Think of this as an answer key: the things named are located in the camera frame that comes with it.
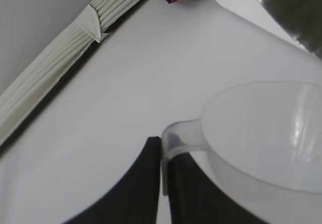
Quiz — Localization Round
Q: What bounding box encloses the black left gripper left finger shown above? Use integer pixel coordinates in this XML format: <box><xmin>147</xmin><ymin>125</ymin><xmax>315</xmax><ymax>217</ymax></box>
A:
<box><xmin>59</xmin><ymin>136</ymin><xmax>162</xmax><ymax>224</ymax></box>

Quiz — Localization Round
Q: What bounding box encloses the clear adhesive tape piece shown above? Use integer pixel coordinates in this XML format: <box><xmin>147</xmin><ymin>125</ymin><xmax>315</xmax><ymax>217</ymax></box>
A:
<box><xmin>76</xmin><ymin>4</ymin><xmax>102</xmax><ymax>43</ymax></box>

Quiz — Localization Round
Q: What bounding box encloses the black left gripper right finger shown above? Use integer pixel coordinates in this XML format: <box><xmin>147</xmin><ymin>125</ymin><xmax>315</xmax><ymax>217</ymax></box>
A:
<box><xmin>167</xmin><ymin>131</ymin><xmax>254</xmax><ymax>224</ymax></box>

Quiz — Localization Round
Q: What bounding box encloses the stainless steel mixing bowl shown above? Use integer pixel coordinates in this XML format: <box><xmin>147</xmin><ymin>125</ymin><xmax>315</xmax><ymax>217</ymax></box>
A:
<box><xmin>245</xmin><ymin>0</ymin><xmax>322</xmax><ymax>58</ymax></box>

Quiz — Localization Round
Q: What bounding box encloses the translucent plastic measuring cup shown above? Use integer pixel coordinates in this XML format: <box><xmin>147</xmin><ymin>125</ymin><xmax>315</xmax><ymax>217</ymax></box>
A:
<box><xmin>160</xmin><ymin>80</ymin><xmax>322</xmax><ymax>197</ymax></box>

